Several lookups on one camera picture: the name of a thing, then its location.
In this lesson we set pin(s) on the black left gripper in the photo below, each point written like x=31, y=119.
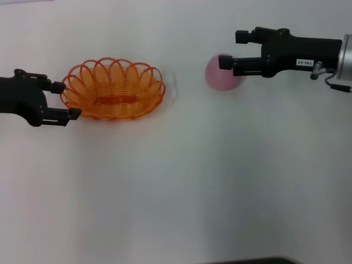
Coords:
x=22, y=96

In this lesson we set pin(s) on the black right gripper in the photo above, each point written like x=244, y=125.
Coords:
x=302, y=52

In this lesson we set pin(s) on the pink peach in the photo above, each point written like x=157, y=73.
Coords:
x=217, y=78

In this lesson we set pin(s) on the dark rounded robot base edge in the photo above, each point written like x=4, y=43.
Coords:
x=255, y=260

